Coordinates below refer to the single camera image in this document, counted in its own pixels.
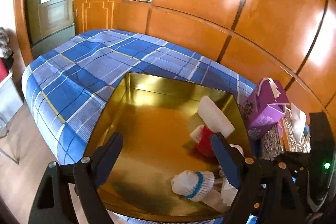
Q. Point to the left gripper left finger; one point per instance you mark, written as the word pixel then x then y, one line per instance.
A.
pixel 53 203

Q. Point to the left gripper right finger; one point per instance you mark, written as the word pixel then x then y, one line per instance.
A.
pixel 265 188

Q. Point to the white cloth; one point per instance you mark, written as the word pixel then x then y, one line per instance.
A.
pixel 221 196

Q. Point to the white sock blue stripe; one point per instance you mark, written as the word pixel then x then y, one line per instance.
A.
pixel 193 185

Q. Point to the red christmas stocking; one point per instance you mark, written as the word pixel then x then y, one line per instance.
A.
pixel 202 136

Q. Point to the ornate gold tissue box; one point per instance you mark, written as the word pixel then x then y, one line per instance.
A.
pixel 281 138

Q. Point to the white tissue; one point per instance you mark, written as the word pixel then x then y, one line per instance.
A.
pixel 298 122

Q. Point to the purple carton box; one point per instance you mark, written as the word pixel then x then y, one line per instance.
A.
pixel 264 107

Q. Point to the blue plaid tablecloth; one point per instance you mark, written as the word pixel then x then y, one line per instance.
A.
pixel 66 89

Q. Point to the gold metal tin tray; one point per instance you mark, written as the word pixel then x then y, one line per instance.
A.
pixel 155 116

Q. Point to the wooden wardrobe panels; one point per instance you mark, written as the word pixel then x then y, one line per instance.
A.
pixel 292 41

